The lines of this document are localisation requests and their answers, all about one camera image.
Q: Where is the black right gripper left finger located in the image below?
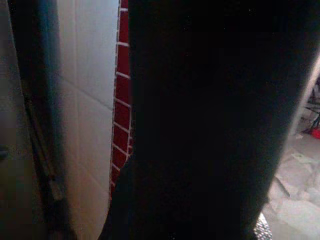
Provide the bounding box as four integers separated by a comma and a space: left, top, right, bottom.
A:
9, 0, 77, 240

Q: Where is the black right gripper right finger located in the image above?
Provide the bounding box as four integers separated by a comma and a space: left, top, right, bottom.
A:
98, 0, 320, 240

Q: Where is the white crumpled paper scrap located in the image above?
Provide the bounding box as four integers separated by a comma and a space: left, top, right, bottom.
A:
264, 184, 320, 240
289, 151, 317, 173

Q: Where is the black metal stand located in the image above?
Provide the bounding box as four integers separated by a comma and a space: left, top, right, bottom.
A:
303, 77, 320, 133

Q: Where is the silver mesh patch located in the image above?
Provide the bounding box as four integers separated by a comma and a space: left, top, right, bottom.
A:
252, 213, 274, 240

